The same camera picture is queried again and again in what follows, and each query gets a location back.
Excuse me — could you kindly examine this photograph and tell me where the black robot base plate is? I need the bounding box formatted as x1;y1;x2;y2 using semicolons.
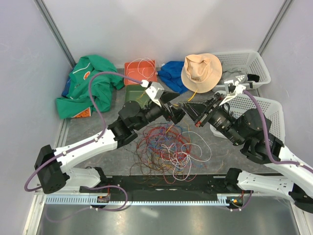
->
98;174;249;201

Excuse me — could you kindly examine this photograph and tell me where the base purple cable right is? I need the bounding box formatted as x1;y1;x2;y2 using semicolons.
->
226;188;252;212

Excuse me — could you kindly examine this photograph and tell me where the near white plastic basket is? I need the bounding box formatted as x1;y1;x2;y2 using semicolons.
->
210;90;286;147

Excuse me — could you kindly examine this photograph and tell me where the white plastic basket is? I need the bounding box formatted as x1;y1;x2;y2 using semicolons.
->
210;90;286;147
212;50;271;90

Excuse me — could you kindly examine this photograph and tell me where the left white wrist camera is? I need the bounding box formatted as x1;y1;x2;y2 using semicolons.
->
141;80;164;107

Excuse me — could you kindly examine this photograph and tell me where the colourful wire bundle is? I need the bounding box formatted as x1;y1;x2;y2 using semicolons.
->
129;121;212;184

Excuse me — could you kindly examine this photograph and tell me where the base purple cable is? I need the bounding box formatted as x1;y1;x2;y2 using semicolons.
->
45;185;130;223
226;188;252;212

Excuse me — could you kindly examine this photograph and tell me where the light blue cable duct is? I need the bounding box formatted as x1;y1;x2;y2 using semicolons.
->
45;195;233;206

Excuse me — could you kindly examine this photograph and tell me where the green plastic tray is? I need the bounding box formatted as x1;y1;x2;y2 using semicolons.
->
123;85;157;109

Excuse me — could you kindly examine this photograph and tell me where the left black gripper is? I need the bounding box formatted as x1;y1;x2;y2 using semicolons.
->
134;91;186;131

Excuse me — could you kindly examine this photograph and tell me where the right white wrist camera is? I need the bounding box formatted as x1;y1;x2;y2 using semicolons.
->
219;79;246;106

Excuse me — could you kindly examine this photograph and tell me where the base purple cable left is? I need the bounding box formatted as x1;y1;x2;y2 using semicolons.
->
45;185;130;223

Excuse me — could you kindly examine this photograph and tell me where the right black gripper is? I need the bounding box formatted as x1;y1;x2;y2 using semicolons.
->
179;92;245;145

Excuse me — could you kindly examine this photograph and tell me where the white wire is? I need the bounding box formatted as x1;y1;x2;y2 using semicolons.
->
126;57;157;84

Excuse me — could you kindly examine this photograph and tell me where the left aluminium frame post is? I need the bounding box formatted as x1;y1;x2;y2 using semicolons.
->
34;0;76;68

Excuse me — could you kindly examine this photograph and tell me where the aluminium frame post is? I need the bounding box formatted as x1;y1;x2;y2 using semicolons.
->
34;0;76;68
257;0;294;56

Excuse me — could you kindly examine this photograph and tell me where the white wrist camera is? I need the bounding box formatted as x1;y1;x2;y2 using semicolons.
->
219;79;246;106
141;80;164;107

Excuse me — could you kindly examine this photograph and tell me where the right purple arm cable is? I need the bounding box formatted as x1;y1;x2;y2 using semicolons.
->
243;90;313;172

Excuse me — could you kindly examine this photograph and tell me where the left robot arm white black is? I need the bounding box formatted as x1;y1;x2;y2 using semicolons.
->
34;89;185;194

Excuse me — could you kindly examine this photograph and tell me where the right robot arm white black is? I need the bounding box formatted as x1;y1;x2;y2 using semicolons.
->
179;94;313;213

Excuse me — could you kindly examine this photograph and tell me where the green jacket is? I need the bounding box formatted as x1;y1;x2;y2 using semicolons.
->
56;55;124;119

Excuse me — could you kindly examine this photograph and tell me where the far white plastic basket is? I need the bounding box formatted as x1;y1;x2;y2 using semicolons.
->
212;50;271;90

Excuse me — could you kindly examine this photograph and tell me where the grey adidas garment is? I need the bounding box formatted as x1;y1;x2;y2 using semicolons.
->
218;65;260;85

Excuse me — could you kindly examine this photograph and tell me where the orange plastic tray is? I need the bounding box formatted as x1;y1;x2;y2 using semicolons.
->
124;58;157;82

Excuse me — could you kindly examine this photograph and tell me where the peach bucket hat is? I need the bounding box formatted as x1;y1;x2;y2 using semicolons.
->
181;53;223;94

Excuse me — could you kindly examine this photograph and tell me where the blue cloth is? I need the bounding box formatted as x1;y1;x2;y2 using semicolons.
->
157;61;188;94

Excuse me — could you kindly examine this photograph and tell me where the right aluminium frame post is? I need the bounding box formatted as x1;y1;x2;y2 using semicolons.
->
257;0;294;56

